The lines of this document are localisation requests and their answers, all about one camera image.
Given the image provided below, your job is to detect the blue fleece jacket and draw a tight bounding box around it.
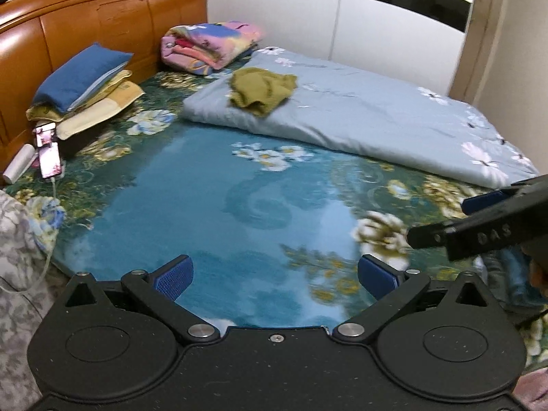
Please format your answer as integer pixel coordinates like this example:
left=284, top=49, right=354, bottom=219
left=480, top=246, right=547, bottom=309

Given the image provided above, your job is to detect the teal floral bed sheet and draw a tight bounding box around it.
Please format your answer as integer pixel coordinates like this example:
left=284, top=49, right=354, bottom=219
left=3, top=57, right=548, bottom=369

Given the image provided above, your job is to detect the grey floral blanket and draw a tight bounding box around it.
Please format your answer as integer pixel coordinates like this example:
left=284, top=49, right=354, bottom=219
left=1, top=192, right=49, bottom=410

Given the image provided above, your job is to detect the light blue floral quilt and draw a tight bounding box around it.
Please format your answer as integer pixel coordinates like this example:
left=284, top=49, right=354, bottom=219
left=183, top=47, right=539, bottom=188

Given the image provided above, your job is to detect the smartphone with pink screen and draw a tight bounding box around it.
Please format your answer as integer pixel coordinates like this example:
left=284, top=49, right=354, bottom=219
left=34, top=123, right=62, bottom=179

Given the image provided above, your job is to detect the white cylindrical bottle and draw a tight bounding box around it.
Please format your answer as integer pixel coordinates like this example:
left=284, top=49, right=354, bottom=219
left=3, top=144, right=37, bottom=185

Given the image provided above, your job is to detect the cream yellow pillow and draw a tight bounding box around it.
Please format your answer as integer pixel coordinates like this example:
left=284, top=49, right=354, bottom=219
left=26, top=70, right=144, bottom=140

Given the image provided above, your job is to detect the olive green knit garment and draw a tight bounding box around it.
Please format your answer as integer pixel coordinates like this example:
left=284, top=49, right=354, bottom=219
left=228, top=67, right=297, bottom=118

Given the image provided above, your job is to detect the blue zippered pillow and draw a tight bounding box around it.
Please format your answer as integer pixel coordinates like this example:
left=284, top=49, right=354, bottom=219
left=30, top=43, right=133, bottom=114

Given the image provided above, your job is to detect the folded pink patterned blanket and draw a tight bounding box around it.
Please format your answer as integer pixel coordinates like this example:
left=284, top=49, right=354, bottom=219
left=160, top=21, right=264, bottom=76

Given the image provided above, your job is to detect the orange wooden headboard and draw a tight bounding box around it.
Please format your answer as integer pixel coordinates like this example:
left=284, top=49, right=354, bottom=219
left=0, top=0, right=207, bottom=167

